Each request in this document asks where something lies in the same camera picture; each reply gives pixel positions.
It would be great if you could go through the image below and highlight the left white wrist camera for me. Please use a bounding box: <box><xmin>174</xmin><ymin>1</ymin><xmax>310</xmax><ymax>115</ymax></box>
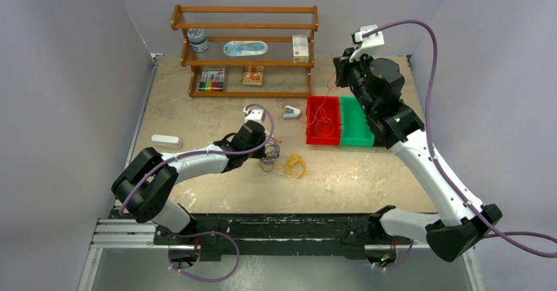
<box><xmin>244</xmin><ymin>108</ymin><xmax>266</xmax><ymax>125</ymax></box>

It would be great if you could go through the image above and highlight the green plastic bin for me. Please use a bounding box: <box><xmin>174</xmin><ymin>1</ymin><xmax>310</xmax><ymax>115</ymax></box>
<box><xmin>339</xmin><ymin>97</ymin><xmax>375</xmax><ymax>147</ymax></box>

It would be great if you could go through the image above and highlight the white red box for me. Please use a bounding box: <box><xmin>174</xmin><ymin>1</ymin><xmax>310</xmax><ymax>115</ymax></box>
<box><xmin>292</xmin><ymin>35</ymin><xmax>309</xmax><ymax>63</ymax></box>

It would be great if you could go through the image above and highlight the red plastic bin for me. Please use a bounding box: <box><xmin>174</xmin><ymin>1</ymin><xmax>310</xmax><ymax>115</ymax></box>
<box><xmin>305</xmin><ymin>95</ymin><xmax>342</xmax><ymax>146</ymax></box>

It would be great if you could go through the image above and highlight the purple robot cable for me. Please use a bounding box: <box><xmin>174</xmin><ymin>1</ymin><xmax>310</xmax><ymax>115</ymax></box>
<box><xmin>361</xmin><ymin>19</ymin><xmax>557</xmax><ymax>271</ymax></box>
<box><xmin>118</xmin><ymin>102</ymin><xmax>275</xmax><ymax>283</ymax></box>

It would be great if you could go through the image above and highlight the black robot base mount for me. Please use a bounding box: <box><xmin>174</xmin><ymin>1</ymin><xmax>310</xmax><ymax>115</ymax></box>
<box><xmin>154</xmin><ymin>213</ymin><xmax>410</xmax><ymax>262</ymax></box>

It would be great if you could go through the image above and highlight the wooden shelf rack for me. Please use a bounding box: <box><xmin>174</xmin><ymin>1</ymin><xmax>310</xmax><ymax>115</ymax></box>
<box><xmin>171</xmin><ymin>5</ymin><xmax>319</xmax><ymax>99</ymax></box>

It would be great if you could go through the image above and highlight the blue oval packaged item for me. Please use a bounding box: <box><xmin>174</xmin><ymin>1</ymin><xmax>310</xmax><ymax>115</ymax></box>
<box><xmin>223</xmin><ymin>41</ymin><xmax>268</xmax><ymax>57</ymax></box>

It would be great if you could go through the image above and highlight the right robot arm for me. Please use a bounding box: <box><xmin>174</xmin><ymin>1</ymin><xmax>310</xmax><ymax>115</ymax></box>
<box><xmin>333</xmin><ymin>47</ymin><xmax>502</xmax><ymax>262</ymax></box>

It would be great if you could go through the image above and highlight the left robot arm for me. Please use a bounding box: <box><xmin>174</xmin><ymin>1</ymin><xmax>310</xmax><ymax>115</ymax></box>
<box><xmin>111</xmin><ymin>120</ymin><xmax>267</xmax><ymax>244</ymax></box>

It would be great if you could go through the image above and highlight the aluminium rail frame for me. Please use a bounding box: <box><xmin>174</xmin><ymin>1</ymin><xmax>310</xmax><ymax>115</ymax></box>
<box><xmin>79</xmin><ymin>219</ymin><xmax>485</xmax><ymax>290</ymax></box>

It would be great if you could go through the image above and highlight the red cable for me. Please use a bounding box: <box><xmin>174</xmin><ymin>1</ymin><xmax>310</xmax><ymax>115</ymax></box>
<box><xmin>300</xmin><ymin>54</ymin><xmax>340</xmax><ymax>127</ymax></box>

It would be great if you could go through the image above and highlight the white rectangular eraser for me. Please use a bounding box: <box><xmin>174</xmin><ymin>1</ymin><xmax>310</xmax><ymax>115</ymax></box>
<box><xmin>150</xmin><ymin>134</ymin><xmax>182</xmax><ymax>147</ymax></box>

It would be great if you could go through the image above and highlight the yellow cable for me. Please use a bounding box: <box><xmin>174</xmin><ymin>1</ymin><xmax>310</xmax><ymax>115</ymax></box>
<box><xmin>276</xmin><ymin>153</ymin><xmax>308</xmax><ymax>180</ymax></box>

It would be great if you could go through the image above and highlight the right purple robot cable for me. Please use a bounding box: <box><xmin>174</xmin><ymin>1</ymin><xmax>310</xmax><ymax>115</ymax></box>
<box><xmin>361</xmin><ymin>19</ymin><xmax>557</xmax><ymax>271</ymax></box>

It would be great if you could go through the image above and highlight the blue white jar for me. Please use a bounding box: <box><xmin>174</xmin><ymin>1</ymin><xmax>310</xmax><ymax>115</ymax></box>
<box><xmin>187</xmin><ymin>28</ymin><xmax>208</xmax><ymax>53</ymax></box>

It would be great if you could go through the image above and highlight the orange small notebook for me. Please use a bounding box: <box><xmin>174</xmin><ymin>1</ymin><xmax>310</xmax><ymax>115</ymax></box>
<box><xmin>241</xmin><ymin>66</ymin><xmax>265</xmax><ymax>86</ymax></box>

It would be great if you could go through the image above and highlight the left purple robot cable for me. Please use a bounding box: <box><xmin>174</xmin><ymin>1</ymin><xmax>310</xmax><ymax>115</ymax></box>
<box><xmin>118</xmin><ymin>102</ymin><xmax>275</xmax><ymax>283</ymax></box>

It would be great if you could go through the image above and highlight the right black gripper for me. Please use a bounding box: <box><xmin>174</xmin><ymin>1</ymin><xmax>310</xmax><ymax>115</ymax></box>
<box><xmin>334</xmin><ymin>47</ymin><xmax>378</xmax><ymax>116</ymax></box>

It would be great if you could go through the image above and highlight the marker pen set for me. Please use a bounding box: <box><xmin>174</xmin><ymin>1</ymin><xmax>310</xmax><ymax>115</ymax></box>
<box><xmin>198</xmin><ymin>66</ymin><xmax>226</xmax><ymax>91</ymax></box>

